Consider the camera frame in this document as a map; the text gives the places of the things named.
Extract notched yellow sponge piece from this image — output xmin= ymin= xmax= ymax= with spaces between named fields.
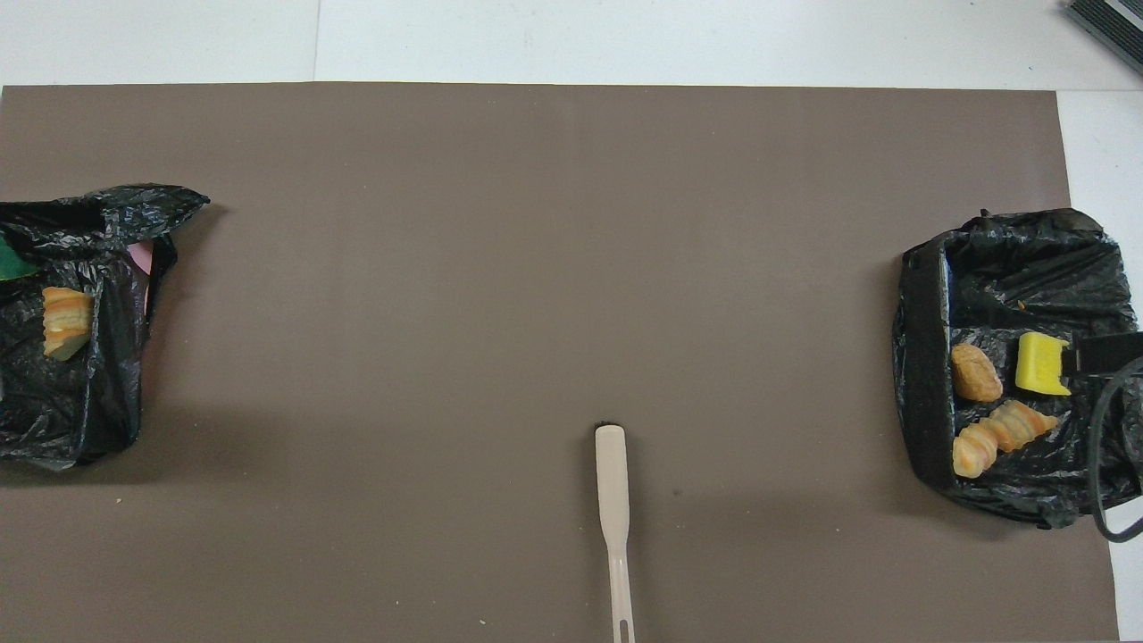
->
xmin=1014 ymin=331 xmax=1072 ymax=397

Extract striped toy bread slice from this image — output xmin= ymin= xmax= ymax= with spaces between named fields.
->
xmin=952 ymin=422 xmax=999 ymax=479
xmin=980 ymin=398 xmax=1060 ymax=452

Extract orange oval toy bun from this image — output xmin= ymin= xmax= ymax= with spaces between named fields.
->
xmin=950 ymin=343 xmax=1005 ymax=403

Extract beige hand brush black bristles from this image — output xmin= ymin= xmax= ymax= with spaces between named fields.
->
xmin=594 ymin=423 xmax=637 ymax=643

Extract pale crust toy bread piece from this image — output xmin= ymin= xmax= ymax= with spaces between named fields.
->
xmin=42 ymin=286 xmax=96 ymax=362

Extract green backed yellow sponge piece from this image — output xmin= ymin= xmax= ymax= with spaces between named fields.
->
xmin=0 ymin=234 xmax=41 ymax=282

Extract black bag lined pink bin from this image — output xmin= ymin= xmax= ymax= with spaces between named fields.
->
xmin=0 ymin=184 xmax=212 ymax=472

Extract dark ribbed device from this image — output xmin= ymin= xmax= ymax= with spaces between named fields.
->
xmin=1065 ymin=0 xmax=1143 ymax=77

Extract brown table mat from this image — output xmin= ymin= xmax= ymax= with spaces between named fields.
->
xmin=0 ymin=82 xmax=1122 ymax=643

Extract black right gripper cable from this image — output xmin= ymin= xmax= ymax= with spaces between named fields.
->
xmin=1087 ymin=355 xmax=1143 ymax=544

